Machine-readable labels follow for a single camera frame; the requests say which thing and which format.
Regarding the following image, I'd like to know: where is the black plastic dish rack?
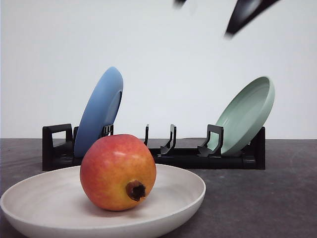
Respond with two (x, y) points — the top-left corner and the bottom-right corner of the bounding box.
(42, 123), (266, 171)

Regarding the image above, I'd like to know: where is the red yellow pomegranate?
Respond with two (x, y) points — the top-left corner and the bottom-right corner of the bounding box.
(80, 134), (157, 211)

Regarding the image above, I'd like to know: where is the white plate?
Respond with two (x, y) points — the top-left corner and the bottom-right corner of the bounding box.
(0, 165), (206, 238)

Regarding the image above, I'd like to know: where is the green plate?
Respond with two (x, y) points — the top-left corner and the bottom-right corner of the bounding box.
(208, 76), (275, 155)

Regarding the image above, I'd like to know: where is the blue plate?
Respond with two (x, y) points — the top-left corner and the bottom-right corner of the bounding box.
(74, 66), (123, 158)

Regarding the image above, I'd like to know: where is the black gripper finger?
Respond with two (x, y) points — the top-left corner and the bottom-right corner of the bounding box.
(172, 0), (186, 9)
(224, 0), (280, 39)

